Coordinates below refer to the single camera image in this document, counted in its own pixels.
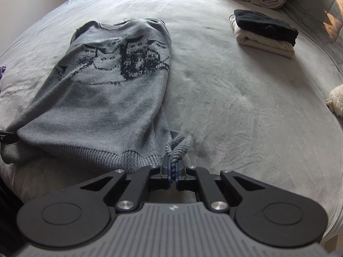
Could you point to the folded black garment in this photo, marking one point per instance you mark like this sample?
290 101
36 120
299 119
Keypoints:
265 26

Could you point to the grey knit sweater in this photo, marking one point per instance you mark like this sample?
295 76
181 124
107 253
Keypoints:
101 99

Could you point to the folded cream garment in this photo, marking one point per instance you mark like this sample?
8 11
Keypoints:
262 44

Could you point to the purple cloth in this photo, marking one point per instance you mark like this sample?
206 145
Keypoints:
2 72

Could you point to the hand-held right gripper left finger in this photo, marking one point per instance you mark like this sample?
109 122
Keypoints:
168 167

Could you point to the grey quilted headboard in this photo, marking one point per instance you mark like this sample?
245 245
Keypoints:
319 10

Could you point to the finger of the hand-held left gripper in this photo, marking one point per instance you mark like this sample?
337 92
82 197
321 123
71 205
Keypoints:
9 138

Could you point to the white fluffy rug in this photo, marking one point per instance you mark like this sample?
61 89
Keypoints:
336 99

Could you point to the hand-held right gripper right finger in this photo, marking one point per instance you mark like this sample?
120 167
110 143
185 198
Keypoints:
177 170

